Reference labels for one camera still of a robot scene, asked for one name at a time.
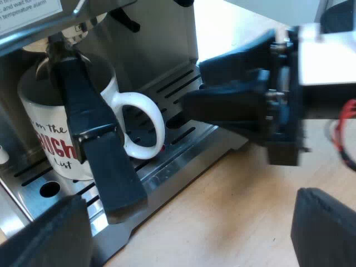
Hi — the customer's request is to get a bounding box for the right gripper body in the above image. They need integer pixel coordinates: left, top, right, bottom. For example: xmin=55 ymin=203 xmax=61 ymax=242
xmin=264 ymin=26 xmax=313 ymax=167

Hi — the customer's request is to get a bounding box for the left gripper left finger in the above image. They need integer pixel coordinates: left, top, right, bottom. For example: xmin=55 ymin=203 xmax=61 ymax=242
xmin=0 ymin=195 xmax=93 ymax=267

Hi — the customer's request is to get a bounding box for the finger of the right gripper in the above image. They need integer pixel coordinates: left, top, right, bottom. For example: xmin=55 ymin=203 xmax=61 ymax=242
xmin=180 ymin=80 xmax=268 ymax=146
xmin=198 ymin=28 xmax=279 ymax=89

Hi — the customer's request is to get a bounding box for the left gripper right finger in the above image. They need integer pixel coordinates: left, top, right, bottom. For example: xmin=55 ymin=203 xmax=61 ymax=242
xmin=290 ymin=187 xmax=356 ymax=267

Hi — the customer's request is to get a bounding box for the steel espresso machine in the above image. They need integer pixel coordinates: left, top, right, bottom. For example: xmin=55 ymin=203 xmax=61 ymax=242
xmin=0 ymin=0 xmax=249 ymax=267

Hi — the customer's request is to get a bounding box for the white mug red black print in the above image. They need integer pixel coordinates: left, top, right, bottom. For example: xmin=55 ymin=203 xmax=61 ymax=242
xmin=17 ymin=52 xmax=166 ymax=181

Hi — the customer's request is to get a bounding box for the red and black cable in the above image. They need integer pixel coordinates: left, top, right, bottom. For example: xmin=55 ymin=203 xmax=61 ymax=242
xmin=332 ymin=98 xmax=356 ymax=169

